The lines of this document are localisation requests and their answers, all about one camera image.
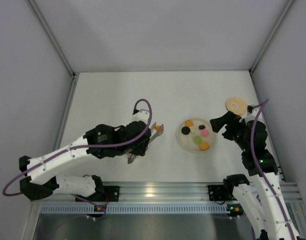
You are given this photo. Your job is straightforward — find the metal serving tongs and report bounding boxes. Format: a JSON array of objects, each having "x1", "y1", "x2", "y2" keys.
[{"x1": 127, "y1": 122, "x2": 164, "y2": 164}]

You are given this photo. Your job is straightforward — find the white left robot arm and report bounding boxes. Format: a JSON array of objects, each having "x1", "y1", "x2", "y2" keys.
[{"x1": 19, "y1": 121, "x2": 151, "y2": 202}]

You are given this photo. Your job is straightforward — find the pink round cookie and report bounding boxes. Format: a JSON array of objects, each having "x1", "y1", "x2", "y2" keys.
[{"x1": 200, "y1": 128, "x2": 210, "y2": 138}]

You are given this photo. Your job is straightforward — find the beige lunch box lid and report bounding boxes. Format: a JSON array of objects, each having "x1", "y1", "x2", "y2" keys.
[{"x1": 226, "y1": 97, "x2": 248, "y2": 116}]

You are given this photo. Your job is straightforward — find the yellow round biscuit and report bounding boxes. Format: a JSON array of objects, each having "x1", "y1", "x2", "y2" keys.
[{"x1": 199, "y1": 141, "x2": 210, "y2": 151}]

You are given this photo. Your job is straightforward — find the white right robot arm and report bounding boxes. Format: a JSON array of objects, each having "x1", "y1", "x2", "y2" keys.
[{"x1": 210, "y1": 111, "x2": 301, "y2": 240}]

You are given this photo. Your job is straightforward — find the left aluminium frame post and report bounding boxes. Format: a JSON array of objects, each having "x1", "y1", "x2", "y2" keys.
[{"x1": 25, "y1": 0, "x2": 76, "y2": 77}]

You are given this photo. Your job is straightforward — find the right aluminium frame post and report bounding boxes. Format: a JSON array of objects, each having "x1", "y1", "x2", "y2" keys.
[{"x1": 248, "y1": 0, "x2": 297, "y2": 74}]

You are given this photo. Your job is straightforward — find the slotted grey cable duct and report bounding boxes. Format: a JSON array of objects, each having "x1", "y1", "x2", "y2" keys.
[{"x1": 40, "y1": 203, "x2": 231, "y2": 215}]

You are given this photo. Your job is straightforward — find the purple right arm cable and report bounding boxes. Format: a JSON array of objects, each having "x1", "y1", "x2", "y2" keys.
[{"x1": 247, "y1": 98, "x2": 297, "y2": 240}]

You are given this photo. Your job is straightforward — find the aluminium front rail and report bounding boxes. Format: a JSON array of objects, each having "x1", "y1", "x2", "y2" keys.
[{"x1": 29, "y1": 182, "x2": 303, "y2": 204}]

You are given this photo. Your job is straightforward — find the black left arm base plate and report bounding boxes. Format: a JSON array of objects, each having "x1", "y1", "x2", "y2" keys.
[{"x1": 103, "y1": 185, "x2": 120, "y2": 202}]

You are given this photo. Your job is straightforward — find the aluminium frame post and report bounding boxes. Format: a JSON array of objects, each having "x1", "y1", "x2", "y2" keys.
[
  {"x1": 248, "y1": 0, "x2": 297, "y2": 74},
  {"x1": 25, "y1": 0, "x2": 76, "y2": 77}
]

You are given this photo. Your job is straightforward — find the beige round plate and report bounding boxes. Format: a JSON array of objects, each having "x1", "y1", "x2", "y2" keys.
[{"x1": 176, "y1": 118, "x2": 216, "y2": 153}]

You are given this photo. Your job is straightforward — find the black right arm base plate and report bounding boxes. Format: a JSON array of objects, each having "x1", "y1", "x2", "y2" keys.
[{"x1": 207, "y1": 184, "x2": 235, "y2": 202}]

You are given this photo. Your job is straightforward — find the green round cookie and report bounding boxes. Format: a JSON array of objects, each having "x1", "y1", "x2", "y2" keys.
[{"x1": 193, "y1": 136, "x2": 203, "y2": 145}]

